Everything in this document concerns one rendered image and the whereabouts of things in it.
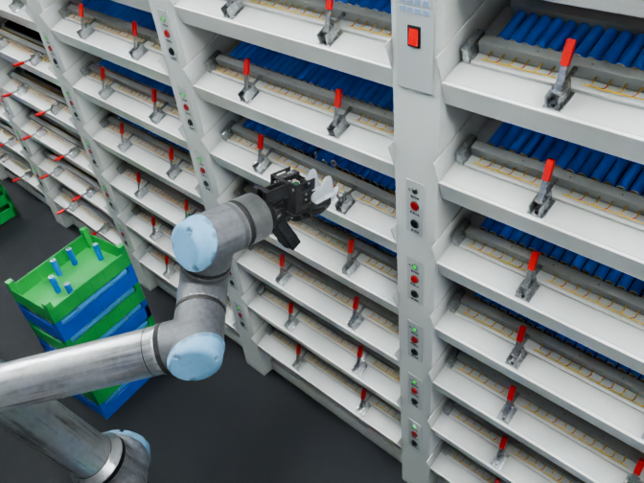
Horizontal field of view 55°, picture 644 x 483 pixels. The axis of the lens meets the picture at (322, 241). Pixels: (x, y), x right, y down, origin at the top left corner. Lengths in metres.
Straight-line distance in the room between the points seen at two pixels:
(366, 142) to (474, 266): 0.31
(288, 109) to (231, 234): 0.38
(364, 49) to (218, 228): 0.40
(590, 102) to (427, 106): 0.25
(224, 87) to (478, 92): 0.70
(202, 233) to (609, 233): 0.64
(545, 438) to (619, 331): 0.39
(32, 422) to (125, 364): 0.49
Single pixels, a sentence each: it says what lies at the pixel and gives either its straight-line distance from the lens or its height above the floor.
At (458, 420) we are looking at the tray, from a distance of 1.66.
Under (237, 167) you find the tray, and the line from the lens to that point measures 1.58.
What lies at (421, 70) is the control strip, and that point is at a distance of 1.03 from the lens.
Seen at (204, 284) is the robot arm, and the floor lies 1.01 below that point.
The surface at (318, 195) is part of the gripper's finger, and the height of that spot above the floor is 1.03.
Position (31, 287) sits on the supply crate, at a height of 0.49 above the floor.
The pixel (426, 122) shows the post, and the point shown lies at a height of 1.23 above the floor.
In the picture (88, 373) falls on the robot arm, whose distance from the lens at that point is 1.15.
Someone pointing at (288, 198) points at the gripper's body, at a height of 1.06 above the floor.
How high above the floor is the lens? 1.76
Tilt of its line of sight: 40 degrees down
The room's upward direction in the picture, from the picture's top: 7 degrees counter-clockwise
